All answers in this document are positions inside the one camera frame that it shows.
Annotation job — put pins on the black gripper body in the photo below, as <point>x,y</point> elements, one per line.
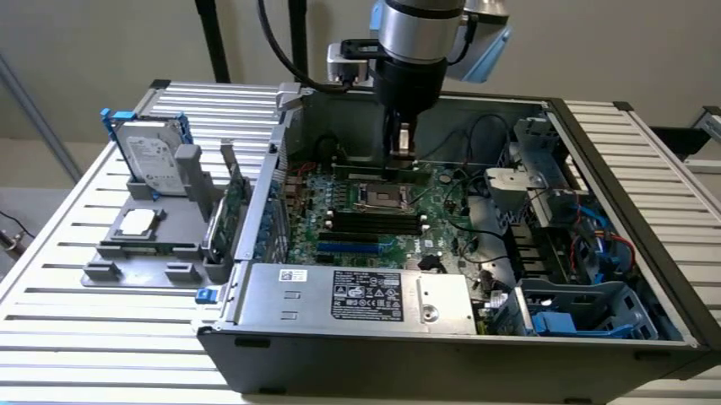
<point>410,82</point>

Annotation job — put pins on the green RAM stick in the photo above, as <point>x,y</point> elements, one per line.
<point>149,252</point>
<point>361,174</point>

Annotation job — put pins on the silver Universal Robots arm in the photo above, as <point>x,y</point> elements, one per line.
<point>420,29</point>

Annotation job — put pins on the black RAM slot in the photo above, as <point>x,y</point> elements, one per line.
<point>374,219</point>
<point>373,230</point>
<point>373,224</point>
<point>374,213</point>

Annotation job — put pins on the blue expansion slot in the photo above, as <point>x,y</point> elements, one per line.
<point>346,247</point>

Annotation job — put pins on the short black expansion slot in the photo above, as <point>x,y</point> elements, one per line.
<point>324,259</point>

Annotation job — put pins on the green motherboard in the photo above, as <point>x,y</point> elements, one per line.
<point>440,219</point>

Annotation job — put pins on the grey plastic fan shroud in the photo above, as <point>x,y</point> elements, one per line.
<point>509,179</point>

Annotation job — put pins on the metal disk bay cage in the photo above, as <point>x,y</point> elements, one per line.
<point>541,169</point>

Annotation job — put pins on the green graphics card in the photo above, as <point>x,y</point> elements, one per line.
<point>229,211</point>

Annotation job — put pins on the blue disk caddy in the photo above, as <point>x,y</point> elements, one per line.
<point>183,126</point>

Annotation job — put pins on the silver power supply unit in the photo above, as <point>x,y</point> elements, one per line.
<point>316,304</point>

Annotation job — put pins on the silver hard disk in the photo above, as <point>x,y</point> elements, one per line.
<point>153,156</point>

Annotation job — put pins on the grey plastic parts rack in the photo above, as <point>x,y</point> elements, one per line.
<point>181,236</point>

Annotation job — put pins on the silver CPU chip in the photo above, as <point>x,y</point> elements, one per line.
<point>138,222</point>

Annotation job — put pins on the blue case latch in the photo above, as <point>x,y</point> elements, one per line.
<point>206,295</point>

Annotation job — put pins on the grey plastic disk bay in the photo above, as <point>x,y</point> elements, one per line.
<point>587,308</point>

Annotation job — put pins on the black open PC case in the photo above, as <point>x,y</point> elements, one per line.
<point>394,363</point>

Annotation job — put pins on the grey slanted pole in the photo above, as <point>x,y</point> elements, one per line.
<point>39,122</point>

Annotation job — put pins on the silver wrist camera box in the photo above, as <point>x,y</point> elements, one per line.
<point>346,59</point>

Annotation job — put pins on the CPU socket with metal frame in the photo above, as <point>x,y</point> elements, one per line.
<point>385,196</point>

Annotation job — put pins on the black upright post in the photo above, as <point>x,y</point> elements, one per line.
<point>298,38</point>
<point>213,38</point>

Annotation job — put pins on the aluminium frame side table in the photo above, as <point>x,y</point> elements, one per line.
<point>696,139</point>

